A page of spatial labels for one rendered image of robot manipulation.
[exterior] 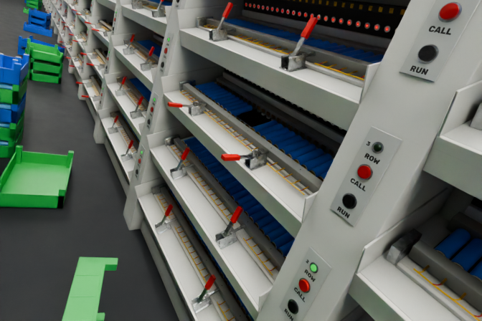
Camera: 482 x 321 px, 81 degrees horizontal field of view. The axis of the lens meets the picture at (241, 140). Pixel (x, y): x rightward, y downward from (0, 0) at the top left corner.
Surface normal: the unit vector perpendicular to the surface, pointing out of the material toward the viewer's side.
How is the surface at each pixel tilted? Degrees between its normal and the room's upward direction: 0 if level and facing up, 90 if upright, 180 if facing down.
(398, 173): 90
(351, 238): 90
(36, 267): 0
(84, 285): 0
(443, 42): 90
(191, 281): 23
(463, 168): 113
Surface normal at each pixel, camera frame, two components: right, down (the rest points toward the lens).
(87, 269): 0.32, -0.90
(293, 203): 0.00, -0.85
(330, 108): -0.84, 0.29
